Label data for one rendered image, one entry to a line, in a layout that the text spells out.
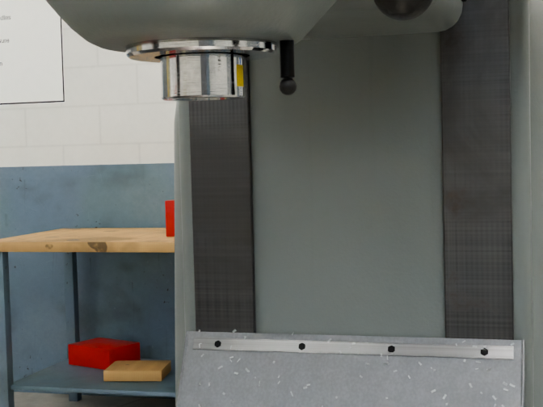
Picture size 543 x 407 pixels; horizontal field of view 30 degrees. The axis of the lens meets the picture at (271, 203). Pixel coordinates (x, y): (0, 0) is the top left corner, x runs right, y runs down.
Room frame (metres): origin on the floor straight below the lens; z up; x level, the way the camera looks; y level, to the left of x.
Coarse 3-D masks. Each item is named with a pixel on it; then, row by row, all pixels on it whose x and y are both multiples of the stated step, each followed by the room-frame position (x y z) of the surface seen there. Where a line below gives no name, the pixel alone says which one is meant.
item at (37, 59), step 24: (0, 0) 5.36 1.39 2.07; (24, 0) 5.32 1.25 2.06; (0, 24) 5.36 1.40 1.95; (24, 24) 5.32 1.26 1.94; (48, 24) 5.28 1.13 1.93; (0, 48) 5.36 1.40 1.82; (24, 48) 5.32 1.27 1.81; (48, 48) 5.28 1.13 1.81; (0, 72) 5.36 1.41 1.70; (24, 72) 5.32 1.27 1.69; (48, 72) 5.28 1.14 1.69; (0, 96) 5.36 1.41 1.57; (24, 96) 5.32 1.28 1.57; (48, 96) 5.28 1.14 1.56
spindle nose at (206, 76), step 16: (160, 64) 0.57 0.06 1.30; (176, 64) 0.56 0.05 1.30; (192, 64) 0.56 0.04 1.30; (208, 64) 0.56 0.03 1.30; (224, 64) 0.56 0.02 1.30; (240, 64) 0.57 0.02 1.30; (176, 80) 0.56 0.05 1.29; (192, 80) 0.56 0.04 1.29; (208, 80) 0.56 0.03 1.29; (224, 80) 0.56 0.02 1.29; (176, 96) 0.56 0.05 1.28; (192, 96) 0.56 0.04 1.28; (208, 96) 0.56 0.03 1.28; (224, 96) 0.56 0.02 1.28; (240, 96) 0.57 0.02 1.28
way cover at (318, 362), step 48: (192, 336) 0.97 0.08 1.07; (240, 336) 0.96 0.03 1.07; (288, 336) 0.94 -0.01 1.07; (336, 336) 0.93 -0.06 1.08; (192, 384) 0.95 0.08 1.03; (240, 384) 0.94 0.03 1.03; (288, 384) 0.92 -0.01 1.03; (336, 384) 0.91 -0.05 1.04; (384, 384) 0.90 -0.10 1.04; (432, 384) 0.89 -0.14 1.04; (480, 384) 0.88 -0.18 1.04
